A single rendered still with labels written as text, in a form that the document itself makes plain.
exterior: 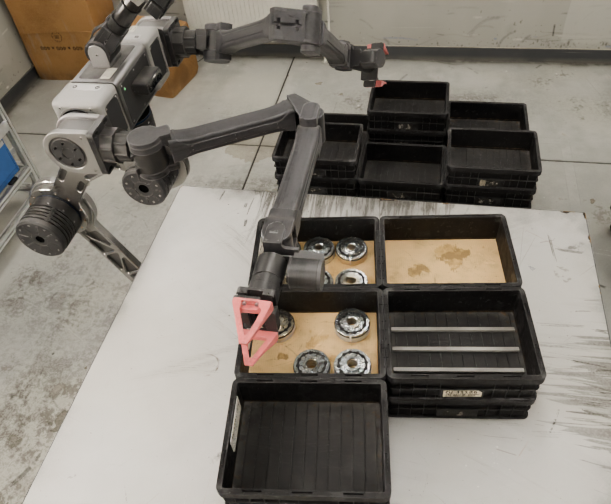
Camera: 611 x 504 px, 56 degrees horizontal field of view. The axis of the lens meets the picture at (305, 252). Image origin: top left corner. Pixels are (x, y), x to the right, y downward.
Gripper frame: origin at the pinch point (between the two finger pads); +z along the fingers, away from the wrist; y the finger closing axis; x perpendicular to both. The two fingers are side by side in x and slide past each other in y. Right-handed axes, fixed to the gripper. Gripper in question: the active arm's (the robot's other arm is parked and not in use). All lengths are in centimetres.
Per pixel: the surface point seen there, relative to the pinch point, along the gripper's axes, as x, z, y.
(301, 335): 4, -46, 62
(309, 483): -6, -4, 63
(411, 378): -29, -30, 52
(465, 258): -44, -82, 61
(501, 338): -54, -52, 61
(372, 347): -18, -45, 62
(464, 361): -43, -43, 62
